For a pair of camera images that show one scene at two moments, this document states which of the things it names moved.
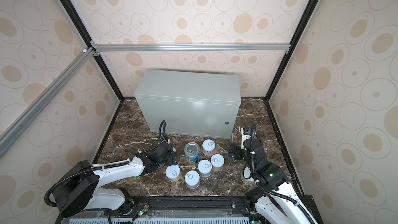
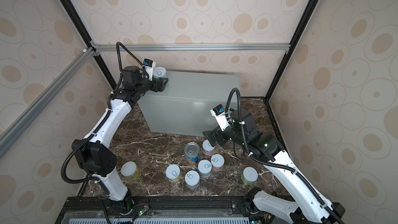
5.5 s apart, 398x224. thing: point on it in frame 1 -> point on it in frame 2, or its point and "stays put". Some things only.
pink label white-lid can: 192,179 stays put
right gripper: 237,149 -> 217,133
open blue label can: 192,152 stays put
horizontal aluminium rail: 97,49 stays put
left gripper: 171,159 -> 161,87
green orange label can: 246,177 stays put
